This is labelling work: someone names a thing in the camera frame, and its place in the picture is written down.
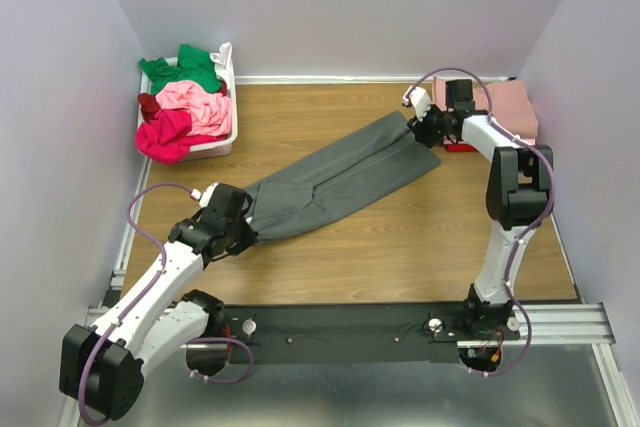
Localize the dark grey t shirt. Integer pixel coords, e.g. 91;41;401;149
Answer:
246;112;440;244

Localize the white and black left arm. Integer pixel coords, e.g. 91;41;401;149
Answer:
59;183;257;426

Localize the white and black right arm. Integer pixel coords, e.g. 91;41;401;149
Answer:
403;79;555;338

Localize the red folded shirt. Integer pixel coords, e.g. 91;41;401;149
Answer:
445;143;476;152

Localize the dusty pink folded shirt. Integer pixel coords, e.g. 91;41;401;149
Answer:
433;77;538;141

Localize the white laundry basket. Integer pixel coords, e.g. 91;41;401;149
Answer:
136;55;239;162

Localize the magenta crumpled shirt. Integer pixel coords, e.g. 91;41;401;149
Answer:
135;109;192;164

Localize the pink crumpled shirt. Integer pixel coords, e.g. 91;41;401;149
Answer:
155;80;234;137

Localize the dark red crumpled shirt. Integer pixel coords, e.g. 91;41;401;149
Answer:
137;93;161;123

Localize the white crumpled cloth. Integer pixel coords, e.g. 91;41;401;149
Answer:
210;42;234;84

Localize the green crumpled shirt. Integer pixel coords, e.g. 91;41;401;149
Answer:
139;44;222;94

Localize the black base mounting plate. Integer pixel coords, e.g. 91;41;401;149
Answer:
224;302;520;365

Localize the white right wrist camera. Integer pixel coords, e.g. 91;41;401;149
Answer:
402;86;433;121

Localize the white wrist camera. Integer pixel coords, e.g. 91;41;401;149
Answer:
189;182;219;208
402;86;433;121

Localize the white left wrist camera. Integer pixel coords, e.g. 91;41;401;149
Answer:
189;182;219;208

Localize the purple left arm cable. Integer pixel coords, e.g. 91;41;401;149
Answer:
77;182;201;424

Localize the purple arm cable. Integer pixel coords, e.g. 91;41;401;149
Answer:
77;182;201;424
410;65;557;298

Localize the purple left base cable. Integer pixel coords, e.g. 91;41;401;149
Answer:
185;336;255;385

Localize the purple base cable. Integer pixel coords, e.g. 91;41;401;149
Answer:
185;336;255;385
467;302;534;378

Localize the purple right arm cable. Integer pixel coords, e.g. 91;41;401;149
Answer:
410;65;557;298

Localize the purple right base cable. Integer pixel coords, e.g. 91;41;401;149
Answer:
467;302;534;378

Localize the aluminium frame rail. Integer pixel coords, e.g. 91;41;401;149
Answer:
457;302;619;348

